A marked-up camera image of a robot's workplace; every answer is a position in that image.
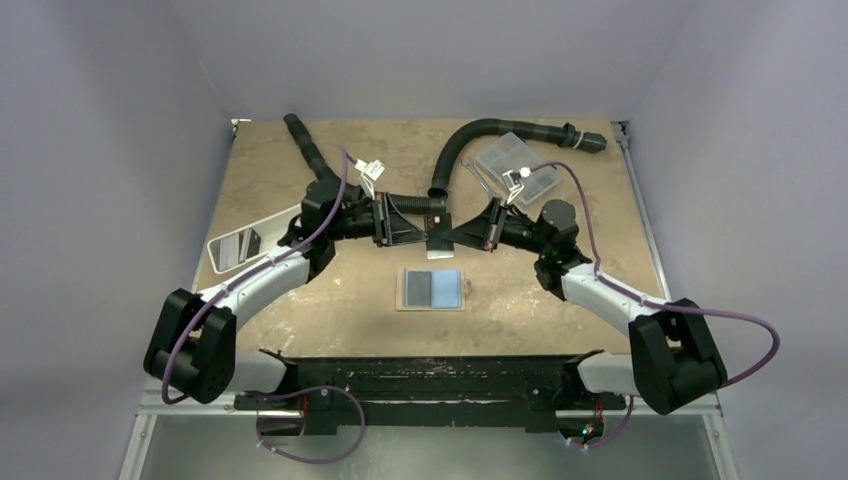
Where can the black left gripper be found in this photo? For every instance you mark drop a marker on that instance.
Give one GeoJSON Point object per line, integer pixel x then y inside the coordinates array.
{"type": "Point", "coordinates": [397, 229]}

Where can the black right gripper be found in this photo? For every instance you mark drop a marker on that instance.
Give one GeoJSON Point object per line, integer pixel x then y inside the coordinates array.
{"type": "Point", "coordinates": [496, 224]}

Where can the beige card holder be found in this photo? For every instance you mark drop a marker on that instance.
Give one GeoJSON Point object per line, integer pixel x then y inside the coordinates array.
{"type": "Point", "coordinates": [448, 291]}

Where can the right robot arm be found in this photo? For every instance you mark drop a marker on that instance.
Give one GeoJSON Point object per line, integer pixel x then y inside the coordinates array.
{"type": "Point", "coordinates": [672, 358]}

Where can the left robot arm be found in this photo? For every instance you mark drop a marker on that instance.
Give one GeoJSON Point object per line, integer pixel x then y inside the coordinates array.
{"type": "Point", "coordinates": [192, 350]}

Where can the silver cards in tray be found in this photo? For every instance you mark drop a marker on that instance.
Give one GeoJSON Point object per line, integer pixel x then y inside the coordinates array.
{"type": "Point", "coordinates": [235, 249]}

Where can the silver open-end wrench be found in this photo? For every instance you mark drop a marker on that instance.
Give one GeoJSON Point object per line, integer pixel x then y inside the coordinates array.
{"type": "Point", "coordinates": [469, 165]}

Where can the clear plastic compartment box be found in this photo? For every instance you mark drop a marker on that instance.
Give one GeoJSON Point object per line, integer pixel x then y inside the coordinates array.
{"type": "Point", "coordinates": [510, 152]}

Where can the white plastic tray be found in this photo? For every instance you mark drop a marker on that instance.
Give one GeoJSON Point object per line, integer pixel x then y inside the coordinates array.
{"type": "Point", "coordinates": [271, 228]}

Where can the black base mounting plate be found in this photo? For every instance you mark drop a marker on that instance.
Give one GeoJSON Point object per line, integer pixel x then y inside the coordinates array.
{"type": "Point", "coordinates": [523, 391]}

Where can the aluminium frame rail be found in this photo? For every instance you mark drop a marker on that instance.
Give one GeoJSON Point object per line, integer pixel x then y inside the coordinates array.
{"type": "Point", "coordinates": [426, 438]}

